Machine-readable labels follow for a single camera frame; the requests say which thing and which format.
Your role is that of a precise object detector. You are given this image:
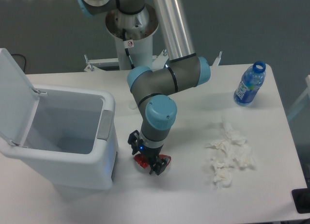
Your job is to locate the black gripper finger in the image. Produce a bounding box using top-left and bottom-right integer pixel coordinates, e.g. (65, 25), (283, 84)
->
(149, 155), (168, 175)
(127, 130), (144, 155)

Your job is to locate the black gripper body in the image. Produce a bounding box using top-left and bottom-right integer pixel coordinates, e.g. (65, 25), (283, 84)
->
(139, 144), (163, 167)

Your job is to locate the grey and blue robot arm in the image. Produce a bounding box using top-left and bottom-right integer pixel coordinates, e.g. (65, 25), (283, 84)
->
(77, 0), (211, 175)

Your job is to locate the white bottle cap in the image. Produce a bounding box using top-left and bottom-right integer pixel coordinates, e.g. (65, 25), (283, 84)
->
(128, 101), (138, 110)

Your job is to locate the white trash bin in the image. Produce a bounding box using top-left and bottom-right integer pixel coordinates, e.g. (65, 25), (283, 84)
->
(0, 84), (118, 190)

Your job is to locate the crumpled white tissue pile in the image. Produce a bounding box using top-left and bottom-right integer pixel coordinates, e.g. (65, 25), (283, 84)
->
(205, 120), (255, 188)

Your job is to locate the white trash bin lid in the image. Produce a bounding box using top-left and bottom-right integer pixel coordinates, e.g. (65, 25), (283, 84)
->
(0, 48), (47, 146)

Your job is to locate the blue plastic bottle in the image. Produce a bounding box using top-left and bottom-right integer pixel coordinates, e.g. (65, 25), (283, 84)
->
(233, 61), (266, 106)

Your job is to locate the black device at edge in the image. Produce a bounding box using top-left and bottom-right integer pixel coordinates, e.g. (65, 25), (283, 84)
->
(292, 188), (310, 214)

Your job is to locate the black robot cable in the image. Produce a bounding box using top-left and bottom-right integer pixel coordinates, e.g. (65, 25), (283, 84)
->
(122, 28), (136, 70)

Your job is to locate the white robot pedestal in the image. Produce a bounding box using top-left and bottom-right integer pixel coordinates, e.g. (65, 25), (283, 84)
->
(105, 4), (159, 70)

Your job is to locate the black floor cable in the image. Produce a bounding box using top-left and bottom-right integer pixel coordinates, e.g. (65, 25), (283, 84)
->
(11, 53), (27, 71)

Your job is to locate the white frame at right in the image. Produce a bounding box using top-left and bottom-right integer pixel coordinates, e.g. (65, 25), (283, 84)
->
(286, 75), (310, 123)

